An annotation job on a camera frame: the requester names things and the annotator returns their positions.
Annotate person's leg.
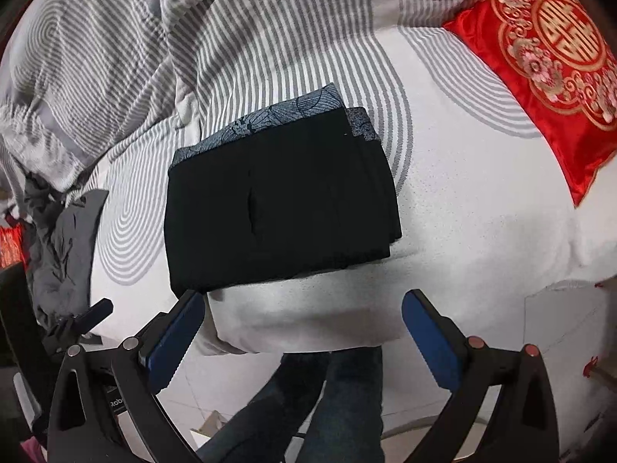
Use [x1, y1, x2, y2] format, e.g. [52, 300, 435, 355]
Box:
[303, 346, 386, 463]
[197, 351, 331, 463]

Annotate red embroidered cloth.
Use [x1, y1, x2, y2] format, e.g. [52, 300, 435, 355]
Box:
[0, 226, 24, 269]

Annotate red embroidered pillow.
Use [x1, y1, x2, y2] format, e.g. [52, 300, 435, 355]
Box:
[443, 0, 617, 208]

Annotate grey crumpled clothing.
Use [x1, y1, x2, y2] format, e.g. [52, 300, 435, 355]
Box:
[22, 174, 111, 329]

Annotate black pants with patterned waistband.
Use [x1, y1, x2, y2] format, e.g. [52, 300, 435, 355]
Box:
[164, 83, 403, 298]

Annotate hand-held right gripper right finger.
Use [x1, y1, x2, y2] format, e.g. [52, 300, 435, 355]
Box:
[401, 289, 562, 463]

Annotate person's right leg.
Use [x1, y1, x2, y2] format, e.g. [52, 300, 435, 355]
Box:
[303, 346, 386, 463]

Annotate grey striped duvet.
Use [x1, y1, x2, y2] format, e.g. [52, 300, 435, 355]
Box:
[0, 0, 401, 194]

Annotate person's left leg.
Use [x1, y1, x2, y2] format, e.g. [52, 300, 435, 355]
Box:
[197, 351, 331, 463]

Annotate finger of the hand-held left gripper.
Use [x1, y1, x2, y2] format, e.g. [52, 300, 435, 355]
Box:
[46, 299, 115, 348]

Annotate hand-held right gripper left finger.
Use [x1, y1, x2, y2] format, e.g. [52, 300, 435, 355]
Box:
[47, 289, 208, 463]

